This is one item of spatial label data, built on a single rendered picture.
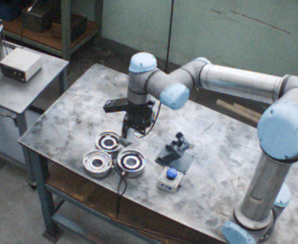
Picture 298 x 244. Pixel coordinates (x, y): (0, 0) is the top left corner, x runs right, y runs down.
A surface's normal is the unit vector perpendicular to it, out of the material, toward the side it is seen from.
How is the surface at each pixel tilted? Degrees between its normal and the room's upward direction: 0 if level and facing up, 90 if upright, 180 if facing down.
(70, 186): 0
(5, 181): 0
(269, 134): 82
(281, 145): 82
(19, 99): 0
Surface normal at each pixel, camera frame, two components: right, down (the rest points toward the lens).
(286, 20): -0.44, 0.60
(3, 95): 0.11, -0.69
